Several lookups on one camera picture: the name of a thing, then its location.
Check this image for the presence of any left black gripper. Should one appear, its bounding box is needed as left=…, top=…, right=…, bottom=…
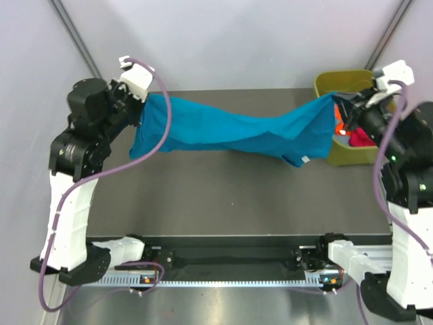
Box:
left=100, top=77, right=150, bottom=142

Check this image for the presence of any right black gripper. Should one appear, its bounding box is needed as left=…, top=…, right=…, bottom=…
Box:
left=331, top=82, right=407, bottom=157

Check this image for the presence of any blue t shirt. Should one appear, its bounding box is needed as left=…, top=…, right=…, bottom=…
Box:
left=129, top=91, right=339, bottom=169

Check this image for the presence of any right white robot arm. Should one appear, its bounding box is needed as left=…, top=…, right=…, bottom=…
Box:
left=315, top=89, right=432, bottom=322

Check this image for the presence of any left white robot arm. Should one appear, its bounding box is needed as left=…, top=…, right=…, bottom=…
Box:
left=30, top=78, right=143, bottom=286

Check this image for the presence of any magenta t shirt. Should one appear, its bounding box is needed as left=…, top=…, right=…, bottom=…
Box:
left=348, top=127, right=375, bottom=147

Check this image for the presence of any orange t shirt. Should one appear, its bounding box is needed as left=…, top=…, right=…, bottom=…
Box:
left=334, top=104, right=350, bottom=136

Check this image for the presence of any olive green plastic bin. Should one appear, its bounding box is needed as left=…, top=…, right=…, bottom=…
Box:
left=313, top=69, right=378, bottom=167

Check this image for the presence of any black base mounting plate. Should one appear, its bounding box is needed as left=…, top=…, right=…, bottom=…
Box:
left=114, top=236, right=356, bottom=272

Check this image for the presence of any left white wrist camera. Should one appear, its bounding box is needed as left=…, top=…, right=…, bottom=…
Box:
left=118, top=56, right=154, bottom=103

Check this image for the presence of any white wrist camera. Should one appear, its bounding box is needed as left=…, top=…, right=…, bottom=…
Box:
left=118, top=56, right=154, bottom=103
left=365, top=60, right=415, bottom=108

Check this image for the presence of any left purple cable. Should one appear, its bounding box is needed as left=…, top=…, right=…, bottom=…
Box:
left=37, top=58, right=173, bottom=312

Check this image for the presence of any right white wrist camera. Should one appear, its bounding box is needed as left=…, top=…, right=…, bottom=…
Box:
left=365, top=60, right=415, bottom=108

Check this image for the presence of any right corner aluminium post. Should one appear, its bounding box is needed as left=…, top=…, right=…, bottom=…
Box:
left=364, top=0, right=415, bottom=70

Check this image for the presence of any corner aluminium post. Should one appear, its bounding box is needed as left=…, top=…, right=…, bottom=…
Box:
left=48, top=0, right=102, bottom=78
left=364, top=0, right=415, bottom=70

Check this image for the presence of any left corner aluminium post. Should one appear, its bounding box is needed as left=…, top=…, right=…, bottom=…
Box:
left=48, top=0, right=102, bottom=78

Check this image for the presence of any aluminium frame rail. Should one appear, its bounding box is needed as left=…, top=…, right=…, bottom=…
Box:
left=114, top=245, right=395, bottom=274

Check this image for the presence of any grey slotted cable duct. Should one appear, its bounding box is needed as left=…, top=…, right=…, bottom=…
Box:
left=84, top=271, right=344, bottom=288

